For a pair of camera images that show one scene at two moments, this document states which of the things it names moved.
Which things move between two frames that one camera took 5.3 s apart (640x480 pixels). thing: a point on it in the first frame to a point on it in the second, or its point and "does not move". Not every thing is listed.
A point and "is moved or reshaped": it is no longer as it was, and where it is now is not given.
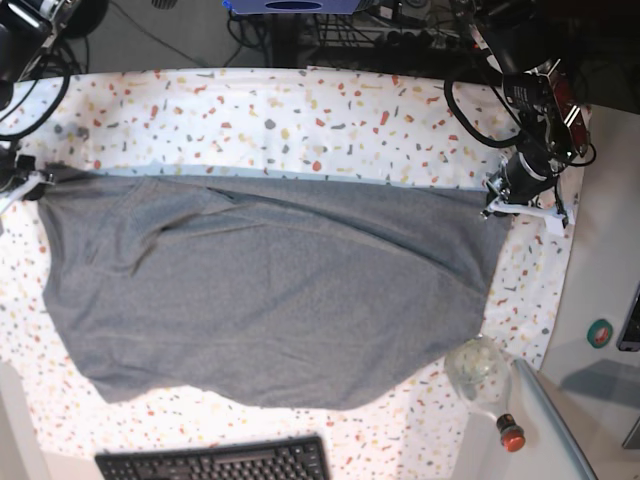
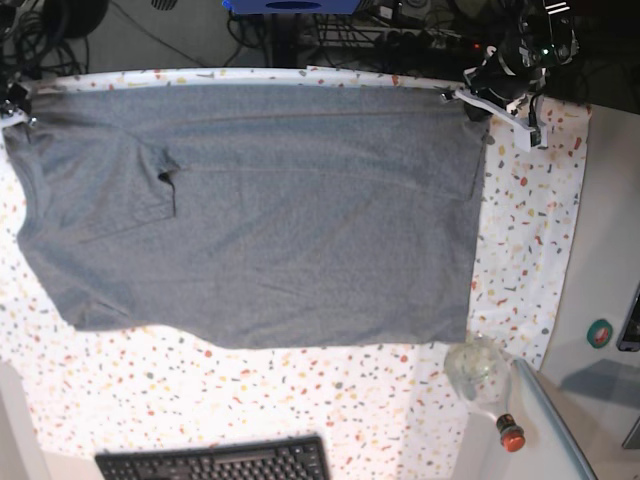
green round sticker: x=599 y=333 does not move
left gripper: x=14 y=168 to x=17 y=95
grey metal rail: x=570 y=445 does not move
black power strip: x=423 y=41 does not move
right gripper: x=524 y=179 to x=510 y=71
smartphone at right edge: x=629 y=339 does not move
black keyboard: x=304 y=458 does not move
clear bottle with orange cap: x=479 y=370 does not move
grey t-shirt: x=305 y=291 is moved or reshaped
